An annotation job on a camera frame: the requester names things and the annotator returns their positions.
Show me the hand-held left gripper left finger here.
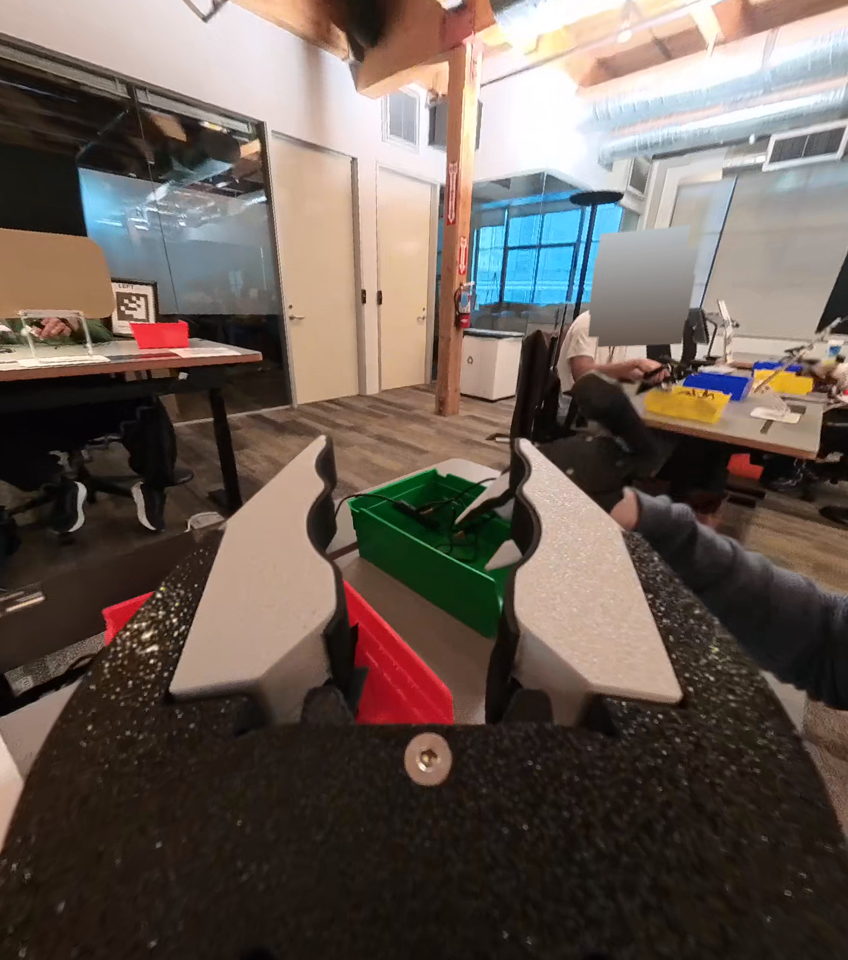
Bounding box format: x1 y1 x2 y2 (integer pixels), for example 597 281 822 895
167 435 340 727

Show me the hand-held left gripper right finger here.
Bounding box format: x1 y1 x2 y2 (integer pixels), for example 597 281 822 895
484 437 685 727

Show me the black usb-c cable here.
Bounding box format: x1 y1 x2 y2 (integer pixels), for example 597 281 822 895
337 491 504 575

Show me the green plastic bin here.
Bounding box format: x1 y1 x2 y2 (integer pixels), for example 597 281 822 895
347 466 515 640

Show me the person's right forearm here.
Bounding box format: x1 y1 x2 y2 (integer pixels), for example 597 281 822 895
630 487 848 717

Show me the person's right hand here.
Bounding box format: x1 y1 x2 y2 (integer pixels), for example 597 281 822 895
610 484 644 534

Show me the yellow plastic bin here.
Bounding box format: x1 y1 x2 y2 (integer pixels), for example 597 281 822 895
752 369 815 396
643 384 733 425

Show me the black office chair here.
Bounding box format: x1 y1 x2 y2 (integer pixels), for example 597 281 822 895
510 328 583 444

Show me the blue plastic bin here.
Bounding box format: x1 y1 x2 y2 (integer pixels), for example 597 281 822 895
682 371 754 401

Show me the grey office desk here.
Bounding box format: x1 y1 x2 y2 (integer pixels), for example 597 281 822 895
630 352 848 460

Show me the blue-lit window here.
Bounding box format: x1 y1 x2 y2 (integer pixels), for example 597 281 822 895
472 202 624 309

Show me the black cardboard box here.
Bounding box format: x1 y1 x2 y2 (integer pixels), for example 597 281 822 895
0 517 226 717

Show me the black floor lamp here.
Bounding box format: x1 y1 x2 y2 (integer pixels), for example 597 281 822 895
570 189 625 331

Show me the beige door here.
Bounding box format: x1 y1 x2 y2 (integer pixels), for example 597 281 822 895
375 166 440 393
270 133 361 406

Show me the brown-edged office desk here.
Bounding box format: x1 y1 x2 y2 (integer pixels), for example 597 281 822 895
0 337 264 519

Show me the small red plastic bin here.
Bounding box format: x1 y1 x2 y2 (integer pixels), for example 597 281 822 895
129 321 191 351

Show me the black and white tag sign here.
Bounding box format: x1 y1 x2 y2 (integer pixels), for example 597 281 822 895
110 279 160 339

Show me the clear acrylic stand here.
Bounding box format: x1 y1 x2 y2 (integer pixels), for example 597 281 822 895
17 307 91 365

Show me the wooden support post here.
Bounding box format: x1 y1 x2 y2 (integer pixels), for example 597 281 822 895
435 41 484 417

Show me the silver air duct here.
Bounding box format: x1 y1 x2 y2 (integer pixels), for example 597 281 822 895
577 15 848 132
598 112 770 168

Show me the white duct vent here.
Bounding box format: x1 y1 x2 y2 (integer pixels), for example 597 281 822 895
763 123 848 172

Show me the white wall vent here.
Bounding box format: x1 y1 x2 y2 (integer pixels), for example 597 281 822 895
386 88 421 147

